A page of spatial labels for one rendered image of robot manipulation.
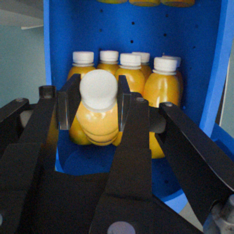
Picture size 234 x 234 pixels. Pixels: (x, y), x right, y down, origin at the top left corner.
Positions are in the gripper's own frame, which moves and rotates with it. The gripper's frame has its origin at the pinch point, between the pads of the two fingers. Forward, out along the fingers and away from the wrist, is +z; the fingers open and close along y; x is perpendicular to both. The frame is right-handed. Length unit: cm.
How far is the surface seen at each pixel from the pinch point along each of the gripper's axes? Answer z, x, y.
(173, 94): 12.1, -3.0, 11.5
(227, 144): 56, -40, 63
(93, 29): 25.9, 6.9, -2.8
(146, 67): 22.9, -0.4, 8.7
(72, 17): 22.2, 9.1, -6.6
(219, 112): 110, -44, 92
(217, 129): 71, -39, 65
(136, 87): 15.5, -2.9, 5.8
